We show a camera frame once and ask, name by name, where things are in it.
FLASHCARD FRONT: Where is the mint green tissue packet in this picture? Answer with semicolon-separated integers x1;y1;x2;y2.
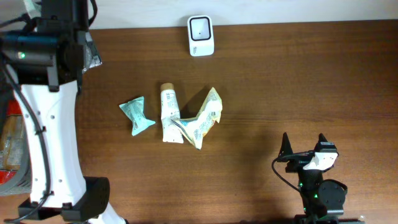
119;96;155;136

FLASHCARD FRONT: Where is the yellow white snack bag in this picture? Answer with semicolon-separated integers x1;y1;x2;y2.
172;87;223;151

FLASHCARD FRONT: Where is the white tube with gold cap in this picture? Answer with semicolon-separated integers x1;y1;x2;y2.
160;83;183;144

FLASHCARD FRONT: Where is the red orange pasta packet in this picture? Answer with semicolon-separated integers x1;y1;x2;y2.
1;100;25;185

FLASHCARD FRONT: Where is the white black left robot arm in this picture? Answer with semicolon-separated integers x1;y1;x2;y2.
1;1;124;223

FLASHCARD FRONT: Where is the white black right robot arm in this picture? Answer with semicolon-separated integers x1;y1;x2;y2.
271;133;362;224

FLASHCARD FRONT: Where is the white barcode scanner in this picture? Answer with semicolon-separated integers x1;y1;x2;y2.
187;15;215;57

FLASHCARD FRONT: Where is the grey plastic shopping basket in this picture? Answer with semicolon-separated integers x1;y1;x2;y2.
1;151;32;196

